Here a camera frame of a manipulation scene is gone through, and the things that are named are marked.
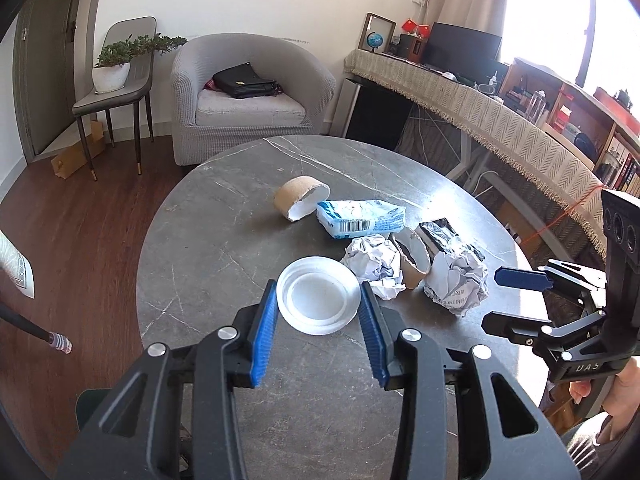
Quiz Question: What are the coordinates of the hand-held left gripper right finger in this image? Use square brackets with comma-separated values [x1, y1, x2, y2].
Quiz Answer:
[359, 281, 581, 480]

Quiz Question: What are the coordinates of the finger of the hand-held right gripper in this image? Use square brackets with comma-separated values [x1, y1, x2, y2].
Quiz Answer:
[495, 259, 608, 306]
[481, 310, 608, 347]

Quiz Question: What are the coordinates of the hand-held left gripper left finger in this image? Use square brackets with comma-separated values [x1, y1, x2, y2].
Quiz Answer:
[55, 280, 278, 480]

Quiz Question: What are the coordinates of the white paper ball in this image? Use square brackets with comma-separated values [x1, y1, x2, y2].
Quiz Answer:
[341, 234, 407, 301]
[424, 250, 489, 317]

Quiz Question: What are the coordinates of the white plastic lid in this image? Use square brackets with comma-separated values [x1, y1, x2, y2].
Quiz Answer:
[276, 256, 362, 336]

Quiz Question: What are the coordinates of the blue tissue packet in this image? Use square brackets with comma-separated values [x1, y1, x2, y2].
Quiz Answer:
[316, 199, 407, 240]

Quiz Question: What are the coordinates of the person's right forearm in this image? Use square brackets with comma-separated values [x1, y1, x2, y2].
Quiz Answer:
[560, 407, 640, 480]

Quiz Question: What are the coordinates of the person's right hand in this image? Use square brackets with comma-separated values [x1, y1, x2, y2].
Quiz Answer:
[569, 357, 640, 418]

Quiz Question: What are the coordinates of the torn brown paper cup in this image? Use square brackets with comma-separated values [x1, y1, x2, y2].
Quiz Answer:
[390, 227, 432, 290]

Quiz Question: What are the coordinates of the black foil wrapper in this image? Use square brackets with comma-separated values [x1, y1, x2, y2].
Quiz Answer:
[415, 217, 487, 261]

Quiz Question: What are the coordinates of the wooden bookshelf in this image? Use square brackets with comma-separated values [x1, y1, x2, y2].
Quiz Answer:
[500, 57, 640, 196]

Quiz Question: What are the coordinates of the desk with beige tablecloth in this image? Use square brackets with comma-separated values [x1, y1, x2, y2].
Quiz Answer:
[344, 49, 608, 261]

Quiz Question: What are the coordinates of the black cabinet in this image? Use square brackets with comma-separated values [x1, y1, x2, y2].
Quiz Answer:
[345, 77, 416, 153]

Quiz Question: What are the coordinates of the grey armchair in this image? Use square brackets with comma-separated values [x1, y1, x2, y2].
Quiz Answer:
[170, 33, 337, 167]

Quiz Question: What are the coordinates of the black furniture leg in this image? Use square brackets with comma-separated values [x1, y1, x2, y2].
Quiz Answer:
[0, 304, 73, 356]

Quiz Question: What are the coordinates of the black monitor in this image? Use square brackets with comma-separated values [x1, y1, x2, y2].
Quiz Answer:
[422, 22, 503, 86]

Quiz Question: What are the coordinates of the black handbag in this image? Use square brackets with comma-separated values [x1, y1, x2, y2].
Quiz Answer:
[212, 62, 284, 100]

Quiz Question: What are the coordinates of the wooden speaker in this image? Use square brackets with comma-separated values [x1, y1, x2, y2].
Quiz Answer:
[398, 32, 426, 63]

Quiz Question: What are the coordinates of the white patterned cloth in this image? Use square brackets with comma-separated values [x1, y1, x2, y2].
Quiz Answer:
[0, 230, 37, 300]

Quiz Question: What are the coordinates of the cardboard box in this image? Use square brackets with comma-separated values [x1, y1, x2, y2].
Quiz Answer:
[51, 121, 107, 180]

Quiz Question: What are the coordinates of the grey dining chair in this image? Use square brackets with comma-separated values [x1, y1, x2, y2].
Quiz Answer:
[72, 16, 158, 182]

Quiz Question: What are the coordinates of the potted plant in white pot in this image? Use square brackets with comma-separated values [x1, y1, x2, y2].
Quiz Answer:
[92, 33, 188, 95]

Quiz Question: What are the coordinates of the grey door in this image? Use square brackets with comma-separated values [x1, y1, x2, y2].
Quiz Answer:
[12, 0, 101, 161]

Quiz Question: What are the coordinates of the orange string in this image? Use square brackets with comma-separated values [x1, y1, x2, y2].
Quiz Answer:
[520, 185, 603, 246]

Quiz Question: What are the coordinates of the white desk frame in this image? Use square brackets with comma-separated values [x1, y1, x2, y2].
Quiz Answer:
[450, 125, 501, 196]

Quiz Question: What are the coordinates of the wooden picture frame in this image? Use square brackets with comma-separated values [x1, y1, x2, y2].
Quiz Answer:
[359, 12, 397, 53]

